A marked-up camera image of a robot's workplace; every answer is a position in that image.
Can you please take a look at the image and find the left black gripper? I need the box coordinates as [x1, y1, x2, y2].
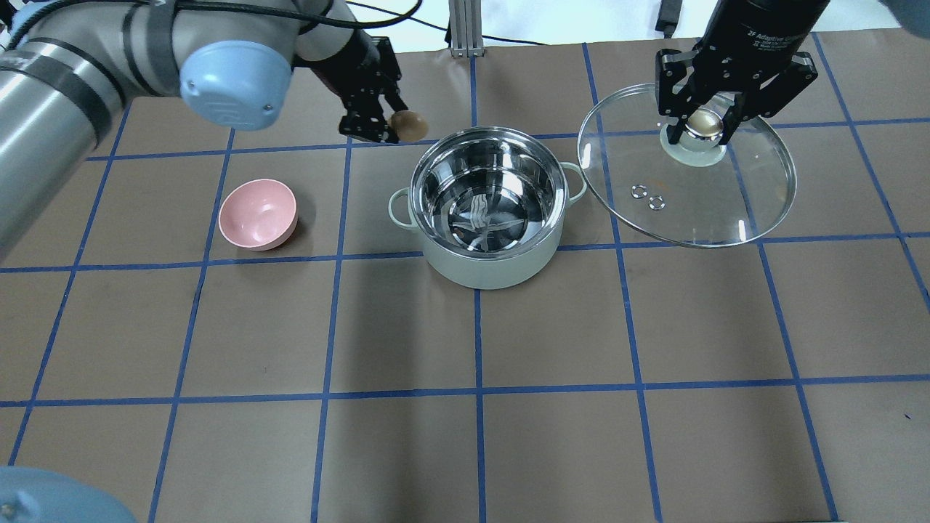
[312, 33, 409, 145]

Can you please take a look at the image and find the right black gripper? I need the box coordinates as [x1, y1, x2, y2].
[655, 1, 818, 145]

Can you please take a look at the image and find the brown egg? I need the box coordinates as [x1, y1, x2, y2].
[388, 110, 429, 142]

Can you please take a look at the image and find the glass pot lid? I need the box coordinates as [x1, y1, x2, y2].
[577, 83, 798, 248]

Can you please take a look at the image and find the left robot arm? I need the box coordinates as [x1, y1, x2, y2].
[2, 1, 421, 257]

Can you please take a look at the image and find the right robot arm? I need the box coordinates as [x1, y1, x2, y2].
[655, 1, 828, 145]

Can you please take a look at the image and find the pale green steel pot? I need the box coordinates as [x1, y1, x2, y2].
[387, 126, 589, 289]

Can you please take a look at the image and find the pink bowl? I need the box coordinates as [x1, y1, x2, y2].
[218, 179, 299, 251]

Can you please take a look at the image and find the aluminium frame post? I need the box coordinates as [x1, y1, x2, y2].
[448, 0, 485, 57]

